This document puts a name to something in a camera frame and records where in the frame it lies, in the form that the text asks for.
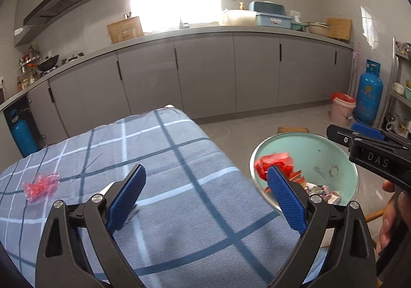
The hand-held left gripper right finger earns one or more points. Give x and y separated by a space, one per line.
285 198

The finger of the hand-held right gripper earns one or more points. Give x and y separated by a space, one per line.
340 134
366 130

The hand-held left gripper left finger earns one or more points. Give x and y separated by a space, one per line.
126 198

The green enamel basin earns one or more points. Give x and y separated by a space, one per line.
314 153

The person's right hand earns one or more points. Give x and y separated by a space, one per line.
390 217

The pink bucket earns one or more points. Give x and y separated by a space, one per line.
342 113

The red orange packet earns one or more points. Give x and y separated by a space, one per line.
296 176

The large blue gas cylinder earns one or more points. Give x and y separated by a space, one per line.
369 95

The crumpled white plastic bag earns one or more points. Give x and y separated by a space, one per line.
321 193

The red plastic bag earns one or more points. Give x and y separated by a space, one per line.
274 161

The wicker chair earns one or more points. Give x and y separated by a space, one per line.
374 215

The white bowl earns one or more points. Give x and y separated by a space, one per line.
399 87

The metal shelf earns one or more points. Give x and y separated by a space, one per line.
392 82

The blue plaid cloth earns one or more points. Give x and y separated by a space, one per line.
179 159

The red plastic wrapper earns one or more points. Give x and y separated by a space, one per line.
40 187

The wooden cutting board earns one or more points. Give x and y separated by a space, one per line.
339 28

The woven basket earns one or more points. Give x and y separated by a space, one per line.
318 28

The green plastic basket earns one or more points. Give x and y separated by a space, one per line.
298 26

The small blue gas cylinder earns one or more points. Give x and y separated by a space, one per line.
22 137

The blue dish rack box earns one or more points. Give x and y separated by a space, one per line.
273 20

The grey kitchen cabinets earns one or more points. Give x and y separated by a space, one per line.
205 72

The white plastic tub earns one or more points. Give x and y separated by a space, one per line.
237 17

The black wok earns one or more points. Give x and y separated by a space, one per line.
48 63

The spice rack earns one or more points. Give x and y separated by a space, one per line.
29 66

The cardboard box on counter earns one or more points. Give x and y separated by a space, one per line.
125 30

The range hood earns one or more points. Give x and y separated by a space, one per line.
57 2

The wall socket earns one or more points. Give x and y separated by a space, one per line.
295 15

